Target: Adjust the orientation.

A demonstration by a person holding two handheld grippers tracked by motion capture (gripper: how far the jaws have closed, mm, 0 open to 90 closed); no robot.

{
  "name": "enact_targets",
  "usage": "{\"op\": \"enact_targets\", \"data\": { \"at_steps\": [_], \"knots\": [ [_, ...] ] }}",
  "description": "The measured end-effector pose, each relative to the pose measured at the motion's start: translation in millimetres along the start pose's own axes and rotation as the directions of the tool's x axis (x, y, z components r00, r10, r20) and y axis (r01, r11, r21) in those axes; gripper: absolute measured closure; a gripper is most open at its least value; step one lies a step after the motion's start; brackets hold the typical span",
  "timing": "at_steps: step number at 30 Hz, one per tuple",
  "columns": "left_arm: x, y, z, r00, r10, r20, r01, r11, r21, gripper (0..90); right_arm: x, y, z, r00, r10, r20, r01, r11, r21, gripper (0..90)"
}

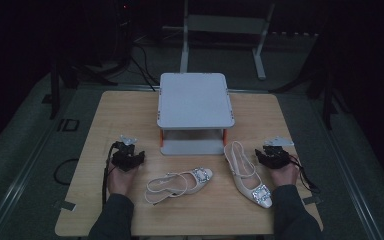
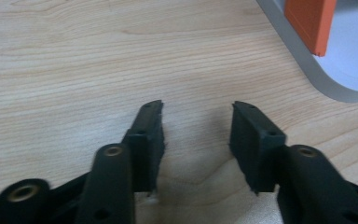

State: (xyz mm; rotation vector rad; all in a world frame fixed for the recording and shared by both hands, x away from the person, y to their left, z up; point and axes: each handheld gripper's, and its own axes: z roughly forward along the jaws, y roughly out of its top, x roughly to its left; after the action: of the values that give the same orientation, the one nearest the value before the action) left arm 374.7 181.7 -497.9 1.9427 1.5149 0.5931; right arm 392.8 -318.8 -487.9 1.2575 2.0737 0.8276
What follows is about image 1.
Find dark equipment with red light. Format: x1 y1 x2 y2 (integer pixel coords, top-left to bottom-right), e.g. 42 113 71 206
89 0 138 68

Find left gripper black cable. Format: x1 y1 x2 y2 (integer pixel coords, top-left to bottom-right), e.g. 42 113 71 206
101 141 120 207

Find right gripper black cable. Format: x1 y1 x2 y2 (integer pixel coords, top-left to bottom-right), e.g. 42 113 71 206
289 153 322 196

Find black floor cables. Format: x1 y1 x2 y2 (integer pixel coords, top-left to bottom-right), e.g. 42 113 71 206
126 43 163 93

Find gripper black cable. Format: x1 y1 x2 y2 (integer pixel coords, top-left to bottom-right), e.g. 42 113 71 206
101 141 120 207
289 153 322 196

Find cream slingback buckle shoe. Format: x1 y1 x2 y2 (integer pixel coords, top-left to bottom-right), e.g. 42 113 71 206
223 140 274 210
144 167 214 206

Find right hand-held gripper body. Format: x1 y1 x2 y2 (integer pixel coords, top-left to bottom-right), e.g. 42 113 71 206
262 135 296 170

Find person's right hand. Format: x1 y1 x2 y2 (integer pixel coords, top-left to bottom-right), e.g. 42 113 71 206
269 163 300 188

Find person's left hand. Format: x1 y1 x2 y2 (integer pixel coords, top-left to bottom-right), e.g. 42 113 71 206
107 163 140 197

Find white metal stand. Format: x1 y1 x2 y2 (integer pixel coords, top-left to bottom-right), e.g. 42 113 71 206
179 0 276 82

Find grey tape strip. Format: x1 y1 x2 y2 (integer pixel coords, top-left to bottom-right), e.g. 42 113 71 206
301 195 324 206
53 199 78 212

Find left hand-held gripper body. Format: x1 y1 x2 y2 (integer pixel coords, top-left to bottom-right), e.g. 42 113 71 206
111 134 142 173

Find black floor cable loop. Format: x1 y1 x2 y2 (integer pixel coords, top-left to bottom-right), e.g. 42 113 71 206
53 157 80 186

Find grey two-tier shoe rack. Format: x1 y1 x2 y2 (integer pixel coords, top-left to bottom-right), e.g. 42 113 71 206
156 72 236 157

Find black metal stand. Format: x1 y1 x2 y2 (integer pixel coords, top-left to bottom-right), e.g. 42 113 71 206
269 56 351 132
48 56 121 120

